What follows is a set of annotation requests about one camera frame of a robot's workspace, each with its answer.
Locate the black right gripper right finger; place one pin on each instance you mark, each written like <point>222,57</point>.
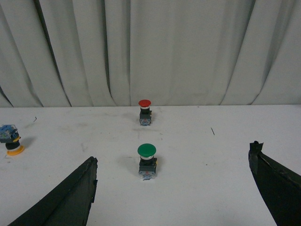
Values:
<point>279,186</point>

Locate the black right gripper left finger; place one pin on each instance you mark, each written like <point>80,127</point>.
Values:
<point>69,203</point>

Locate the yellow mushroom push button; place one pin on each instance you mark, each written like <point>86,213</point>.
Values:
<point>10,137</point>

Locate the green mushroom push button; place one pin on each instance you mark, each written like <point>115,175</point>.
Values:
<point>148,161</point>

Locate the red mushroom push button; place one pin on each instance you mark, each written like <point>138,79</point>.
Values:
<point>145,112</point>

